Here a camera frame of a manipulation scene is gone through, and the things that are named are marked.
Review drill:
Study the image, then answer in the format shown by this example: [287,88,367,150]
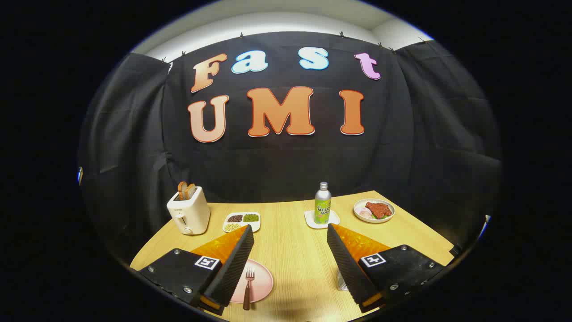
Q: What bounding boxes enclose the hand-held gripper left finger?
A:
[139,225,255,316]

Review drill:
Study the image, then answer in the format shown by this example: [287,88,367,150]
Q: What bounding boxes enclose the white square coaster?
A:
[304,210,340,229]

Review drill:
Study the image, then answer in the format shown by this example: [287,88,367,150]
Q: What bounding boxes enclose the black backdrop cloth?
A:
[78,31,503,265]

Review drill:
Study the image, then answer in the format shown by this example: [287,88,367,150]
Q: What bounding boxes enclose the red meat piece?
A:
[366,202,392,220]

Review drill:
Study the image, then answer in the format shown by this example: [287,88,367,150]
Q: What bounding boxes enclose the white round food bowl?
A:
[353,199,395,224]

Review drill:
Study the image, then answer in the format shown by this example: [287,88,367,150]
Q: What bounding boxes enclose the white divided snack dish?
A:
[223,212,261,233]

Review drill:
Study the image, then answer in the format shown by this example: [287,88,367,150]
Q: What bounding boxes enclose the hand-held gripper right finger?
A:
[327,224,446,314]

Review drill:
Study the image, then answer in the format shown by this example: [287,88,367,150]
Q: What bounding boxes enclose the green drink bottle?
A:
[314,182,332,225]

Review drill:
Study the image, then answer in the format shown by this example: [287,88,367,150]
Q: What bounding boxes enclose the cream white toaster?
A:
[167,186,211,236]

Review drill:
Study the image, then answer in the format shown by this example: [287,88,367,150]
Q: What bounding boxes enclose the metal fork wooden handle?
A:
[243,267,255,311]

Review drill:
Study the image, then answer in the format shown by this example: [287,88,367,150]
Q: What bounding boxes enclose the pink round plate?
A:
[230,258,274,304]

